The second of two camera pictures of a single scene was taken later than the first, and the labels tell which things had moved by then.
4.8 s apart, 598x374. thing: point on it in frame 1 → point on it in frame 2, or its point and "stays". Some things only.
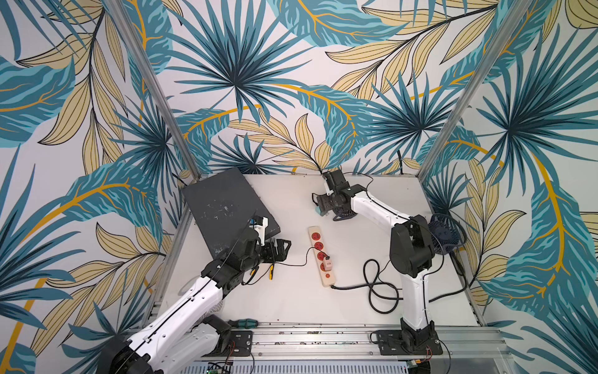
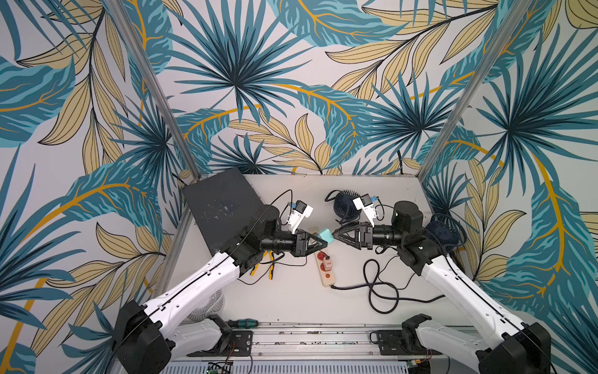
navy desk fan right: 448,234 stays
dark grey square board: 223,207 stays
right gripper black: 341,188 → 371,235
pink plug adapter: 328,264 stays
